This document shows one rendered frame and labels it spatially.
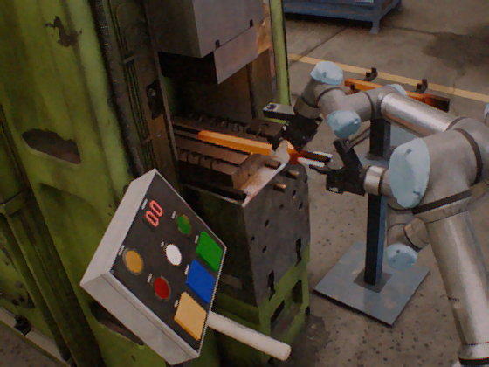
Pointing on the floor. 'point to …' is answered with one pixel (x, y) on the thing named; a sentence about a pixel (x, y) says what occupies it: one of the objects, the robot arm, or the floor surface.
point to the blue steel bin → (345, 9)
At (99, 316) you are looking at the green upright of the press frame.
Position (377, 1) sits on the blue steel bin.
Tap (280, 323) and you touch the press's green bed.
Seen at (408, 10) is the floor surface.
